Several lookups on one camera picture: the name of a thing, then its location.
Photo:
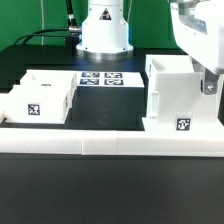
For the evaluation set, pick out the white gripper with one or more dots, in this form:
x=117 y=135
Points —
x=198 y=27

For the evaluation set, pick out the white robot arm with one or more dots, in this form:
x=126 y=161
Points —
x=105 y=33

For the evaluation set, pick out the white fiducial marker sheet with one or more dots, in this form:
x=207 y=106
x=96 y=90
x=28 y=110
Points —
x=110 y=79

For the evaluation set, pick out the white drawer box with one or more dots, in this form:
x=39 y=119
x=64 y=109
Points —
x=37 y=104
x=51 y=78

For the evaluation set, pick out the white drawer cabinet housing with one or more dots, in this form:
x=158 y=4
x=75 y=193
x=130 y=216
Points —
x=175 y=101

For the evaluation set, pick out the white U-shaped border fence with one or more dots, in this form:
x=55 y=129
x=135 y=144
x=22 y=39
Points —
x=111 y=143

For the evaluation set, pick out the white front drawer box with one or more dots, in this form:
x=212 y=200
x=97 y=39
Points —
x=37 y=104

